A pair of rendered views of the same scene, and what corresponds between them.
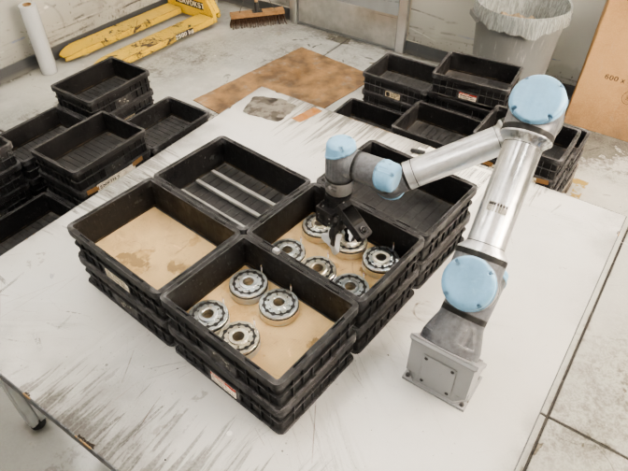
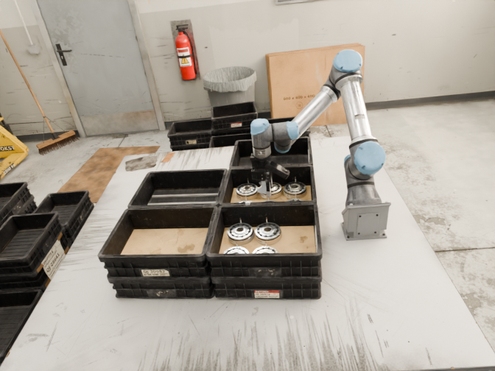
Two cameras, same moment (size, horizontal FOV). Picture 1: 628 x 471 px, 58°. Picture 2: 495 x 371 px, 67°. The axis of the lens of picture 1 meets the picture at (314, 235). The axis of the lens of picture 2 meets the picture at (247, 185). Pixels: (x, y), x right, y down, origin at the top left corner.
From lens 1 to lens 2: 0.75 m
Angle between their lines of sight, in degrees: 26
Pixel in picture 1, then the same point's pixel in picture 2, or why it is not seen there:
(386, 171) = (293, 126)
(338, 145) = (261, 123)
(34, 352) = (118, 358)
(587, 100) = (281, 114)
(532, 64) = not seen: hidden behind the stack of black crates
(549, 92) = (352, 55)
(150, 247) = (155, 248)
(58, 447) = not seen: outside the picture
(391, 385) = (345, 246)
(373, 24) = (140, 119)
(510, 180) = (358, 101)
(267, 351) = not seen: hidden behind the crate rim
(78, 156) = (9, 254)
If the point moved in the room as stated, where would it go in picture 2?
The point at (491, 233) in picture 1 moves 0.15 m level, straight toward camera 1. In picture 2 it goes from (364, 129) to (384, 145)
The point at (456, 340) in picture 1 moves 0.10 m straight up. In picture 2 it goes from (371, 196) to (373, 175)
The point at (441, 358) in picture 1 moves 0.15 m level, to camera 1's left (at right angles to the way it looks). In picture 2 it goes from (368, 210) to (342, 225)
